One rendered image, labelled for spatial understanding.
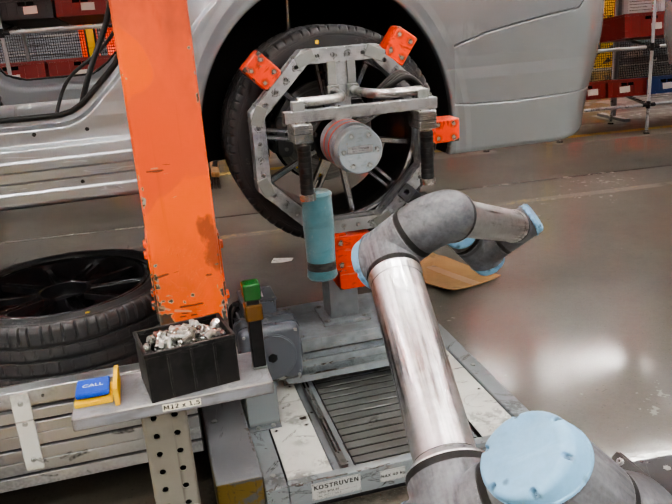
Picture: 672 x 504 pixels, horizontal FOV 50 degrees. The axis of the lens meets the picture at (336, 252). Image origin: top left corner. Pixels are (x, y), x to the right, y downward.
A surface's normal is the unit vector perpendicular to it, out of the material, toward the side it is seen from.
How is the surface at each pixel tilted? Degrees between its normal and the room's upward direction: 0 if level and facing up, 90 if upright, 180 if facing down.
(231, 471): 0
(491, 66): 90
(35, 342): 90
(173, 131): 90
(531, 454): 38
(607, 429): 0
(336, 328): 0
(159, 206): 90
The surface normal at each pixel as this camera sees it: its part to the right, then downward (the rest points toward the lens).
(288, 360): 0.26, 0.29
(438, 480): -0.43, -0.58
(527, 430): -0.63, -0.64
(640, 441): -0.07, -0.95
